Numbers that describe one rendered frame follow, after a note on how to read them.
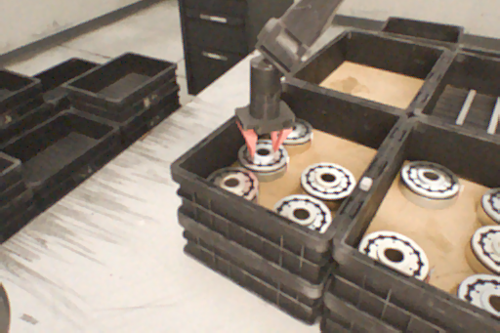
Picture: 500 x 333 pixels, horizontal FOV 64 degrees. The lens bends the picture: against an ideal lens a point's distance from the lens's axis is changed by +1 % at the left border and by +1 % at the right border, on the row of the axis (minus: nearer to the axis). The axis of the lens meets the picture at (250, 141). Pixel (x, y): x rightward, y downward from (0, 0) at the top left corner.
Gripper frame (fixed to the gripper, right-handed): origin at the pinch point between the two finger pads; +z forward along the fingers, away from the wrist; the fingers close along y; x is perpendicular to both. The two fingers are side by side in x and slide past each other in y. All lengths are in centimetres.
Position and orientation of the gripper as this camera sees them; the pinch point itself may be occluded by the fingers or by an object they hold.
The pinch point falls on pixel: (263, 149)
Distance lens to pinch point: 81.1
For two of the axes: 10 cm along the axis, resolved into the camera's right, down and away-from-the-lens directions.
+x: 3.2, 5.6, -7.7
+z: 0.0, 8.1, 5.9
